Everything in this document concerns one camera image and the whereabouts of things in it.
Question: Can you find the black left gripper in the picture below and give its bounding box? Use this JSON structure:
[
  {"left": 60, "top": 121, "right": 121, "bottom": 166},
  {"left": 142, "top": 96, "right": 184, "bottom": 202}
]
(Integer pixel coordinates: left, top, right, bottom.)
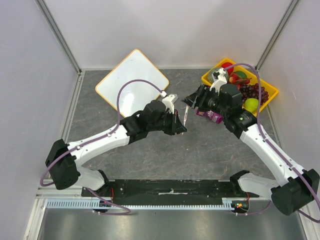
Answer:
[{"left": 148, "top": 108, "right": 187, "bottom": 136}]

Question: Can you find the white marker pen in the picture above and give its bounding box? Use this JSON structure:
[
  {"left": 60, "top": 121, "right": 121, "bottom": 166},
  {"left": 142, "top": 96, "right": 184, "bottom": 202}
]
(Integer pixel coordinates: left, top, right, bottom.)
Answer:
[{"left": 183, "top": 105, "right": 189, "bottom": 126}]

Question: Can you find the yellow framed whiteboard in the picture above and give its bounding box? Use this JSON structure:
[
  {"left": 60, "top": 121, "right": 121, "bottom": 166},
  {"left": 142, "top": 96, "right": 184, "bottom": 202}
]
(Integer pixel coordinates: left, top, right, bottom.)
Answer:
[{"left": 95, "top": 49, "right": 169, "bottom": 117}]

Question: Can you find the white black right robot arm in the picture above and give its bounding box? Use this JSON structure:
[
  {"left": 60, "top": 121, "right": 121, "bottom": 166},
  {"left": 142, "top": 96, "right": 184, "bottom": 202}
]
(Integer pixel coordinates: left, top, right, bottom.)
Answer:
[{"left": 182, "top": 84, "right": 320, "bottom": 216}]

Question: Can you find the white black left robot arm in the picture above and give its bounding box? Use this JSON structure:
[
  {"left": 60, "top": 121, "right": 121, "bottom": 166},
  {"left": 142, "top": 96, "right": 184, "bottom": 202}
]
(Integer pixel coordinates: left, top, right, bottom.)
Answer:
[{"left": 45, "top": 100, "right": 187, "bottom": 197}]

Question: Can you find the green netted melon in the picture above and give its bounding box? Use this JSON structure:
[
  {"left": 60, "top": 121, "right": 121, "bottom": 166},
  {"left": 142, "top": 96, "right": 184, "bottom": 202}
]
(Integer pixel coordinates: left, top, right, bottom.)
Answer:
[{"left": 207, "top": 67, "right": 229, "bottom": 84}]

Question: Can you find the purple grape snack bag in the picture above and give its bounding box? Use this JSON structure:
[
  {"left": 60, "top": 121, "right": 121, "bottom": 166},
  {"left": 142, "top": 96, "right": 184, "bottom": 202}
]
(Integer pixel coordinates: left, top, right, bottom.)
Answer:
[{"left": 196, "top": 110, "right": 223, "bottom": 124}]

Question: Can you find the red yellow peach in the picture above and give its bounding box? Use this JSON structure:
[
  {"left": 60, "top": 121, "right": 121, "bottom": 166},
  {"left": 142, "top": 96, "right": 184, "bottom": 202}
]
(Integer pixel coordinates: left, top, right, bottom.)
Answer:
[{"left": 228, "top": 73, "right": 240, "bottom": 84}]

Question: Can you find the red apple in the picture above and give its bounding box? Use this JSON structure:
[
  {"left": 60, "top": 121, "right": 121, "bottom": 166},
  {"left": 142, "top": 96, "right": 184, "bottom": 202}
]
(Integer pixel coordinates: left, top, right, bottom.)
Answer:
[{"left": 221, "top": 62, "right": 234, "bottom": 75}]

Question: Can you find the green orange mango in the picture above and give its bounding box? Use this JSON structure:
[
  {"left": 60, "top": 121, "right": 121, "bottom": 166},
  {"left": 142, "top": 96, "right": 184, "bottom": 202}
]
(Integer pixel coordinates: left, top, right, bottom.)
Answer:
[{"left": 235, "top": 70, "right": 247, "bottom": 79}]

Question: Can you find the dark purple grape bunch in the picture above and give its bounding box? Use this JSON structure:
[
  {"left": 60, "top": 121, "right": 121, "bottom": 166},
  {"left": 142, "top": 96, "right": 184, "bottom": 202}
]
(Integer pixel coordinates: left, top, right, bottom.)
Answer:
[{"left": 240, "top": 83, "right": 269, "bottom": 104}]

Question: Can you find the yellow plastic fruit tray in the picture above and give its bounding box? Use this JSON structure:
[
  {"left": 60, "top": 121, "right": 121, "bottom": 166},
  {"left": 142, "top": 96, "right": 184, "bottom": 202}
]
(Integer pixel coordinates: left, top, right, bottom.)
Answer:
[{"left": 201, "top": 58, "right": 279, "bottom": 112}]

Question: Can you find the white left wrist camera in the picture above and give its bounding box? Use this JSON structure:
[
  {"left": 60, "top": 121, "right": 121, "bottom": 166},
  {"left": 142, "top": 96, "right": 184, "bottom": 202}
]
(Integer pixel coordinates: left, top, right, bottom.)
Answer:
[{"left": 161, "top": 94, "right": 178, "bottom": 114}]

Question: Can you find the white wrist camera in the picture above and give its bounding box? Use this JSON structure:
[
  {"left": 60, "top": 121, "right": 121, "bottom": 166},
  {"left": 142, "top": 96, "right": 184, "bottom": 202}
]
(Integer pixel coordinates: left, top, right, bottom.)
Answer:
[
  {"left": 209, "top": 67, "right": 229, "bottom": 93},
  {"left": 161, "top": 94, "right": 178, "bottom": 114}
]

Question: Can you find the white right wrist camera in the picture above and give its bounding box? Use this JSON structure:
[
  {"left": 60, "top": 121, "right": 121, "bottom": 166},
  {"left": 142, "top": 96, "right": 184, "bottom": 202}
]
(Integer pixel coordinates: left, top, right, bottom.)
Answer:
[{"left": 209, "top": 67, "right": 229, "bottom": 93}]

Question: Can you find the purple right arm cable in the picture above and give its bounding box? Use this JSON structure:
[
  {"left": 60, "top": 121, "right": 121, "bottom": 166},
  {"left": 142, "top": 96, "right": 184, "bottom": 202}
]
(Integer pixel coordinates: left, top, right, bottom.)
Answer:
[{"left": 224, "top": 62, "right": 320, "bottom": 224}]

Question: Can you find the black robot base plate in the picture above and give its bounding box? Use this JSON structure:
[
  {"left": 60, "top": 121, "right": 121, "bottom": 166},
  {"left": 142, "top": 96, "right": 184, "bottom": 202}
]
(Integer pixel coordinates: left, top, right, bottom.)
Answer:
[{"left": 96, "top": 179, "right": 247, "bottom": 206}]

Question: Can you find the light blue cable duct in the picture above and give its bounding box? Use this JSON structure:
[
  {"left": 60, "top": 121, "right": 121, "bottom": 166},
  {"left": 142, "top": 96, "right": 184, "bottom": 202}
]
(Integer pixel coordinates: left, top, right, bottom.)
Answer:
[{"left": 46, "top": 197, "right": 236, "bottom": 210}]

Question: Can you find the aluminium frame rail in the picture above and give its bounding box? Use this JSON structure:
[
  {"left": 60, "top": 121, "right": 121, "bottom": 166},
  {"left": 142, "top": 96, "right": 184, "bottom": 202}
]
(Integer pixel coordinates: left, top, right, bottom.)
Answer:
[{"left": 35, "top": 0, "right": 82, "bottom": 75}]

